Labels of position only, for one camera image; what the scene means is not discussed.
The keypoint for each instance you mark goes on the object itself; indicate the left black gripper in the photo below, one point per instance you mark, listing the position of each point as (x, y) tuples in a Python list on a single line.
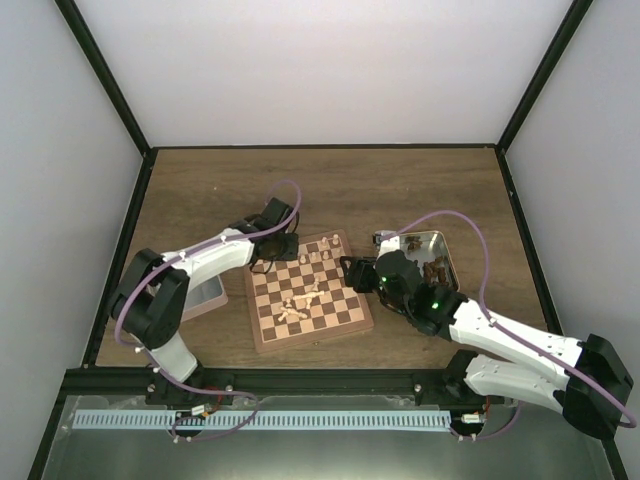
[(291, 253)]

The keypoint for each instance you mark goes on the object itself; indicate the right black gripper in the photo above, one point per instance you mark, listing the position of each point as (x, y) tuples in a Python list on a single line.
[(360, 271)]

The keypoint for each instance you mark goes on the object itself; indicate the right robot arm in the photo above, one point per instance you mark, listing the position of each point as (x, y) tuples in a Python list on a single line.
[(583, 380)]

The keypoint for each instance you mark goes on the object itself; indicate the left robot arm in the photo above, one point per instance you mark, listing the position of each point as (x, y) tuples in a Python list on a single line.
[(148, 304)]

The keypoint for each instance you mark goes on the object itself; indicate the wooden chess board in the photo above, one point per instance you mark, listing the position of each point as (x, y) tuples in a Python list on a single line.
[(260, 288)]

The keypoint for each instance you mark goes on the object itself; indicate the pile of light chess pieces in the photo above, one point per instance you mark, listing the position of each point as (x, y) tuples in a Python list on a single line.
[(311, 297)]

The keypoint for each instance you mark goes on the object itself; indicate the pile of dark chess pieces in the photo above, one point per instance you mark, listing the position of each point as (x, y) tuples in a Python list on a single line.
[(433, 271)]

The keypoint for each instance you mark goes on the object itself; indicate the right metal tray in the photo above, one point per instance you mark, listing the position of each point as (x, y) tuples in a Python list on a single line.
[(434, 245)]

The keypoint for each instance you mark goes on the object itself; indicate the metal tray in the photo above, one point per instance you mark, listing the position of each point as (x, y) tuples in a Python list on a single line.
[(434, 245), (208, 296)]

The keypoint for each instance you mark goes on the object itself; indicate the left metal tray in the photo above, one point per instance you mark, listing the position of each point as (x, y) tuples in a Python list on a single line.
[(208, 296)]

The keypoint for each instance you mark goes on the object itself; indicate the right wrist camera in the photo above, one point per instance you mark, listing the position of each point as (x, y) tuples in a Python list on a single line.
[(385, 241)]

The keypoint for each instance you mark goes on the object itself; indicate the black front rail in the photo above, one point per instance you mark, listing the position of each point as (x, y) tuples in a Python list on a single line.
[(425, 386)]

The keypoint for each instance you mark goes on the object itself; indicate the light blue cable duct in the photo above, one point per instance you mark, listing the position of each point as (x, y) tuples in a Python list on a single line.
[(426, 421)]

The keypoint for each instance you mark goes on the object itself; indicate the black frame posts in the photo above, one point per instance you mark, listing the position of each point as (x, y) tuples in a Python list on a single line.
[(80, 30)]

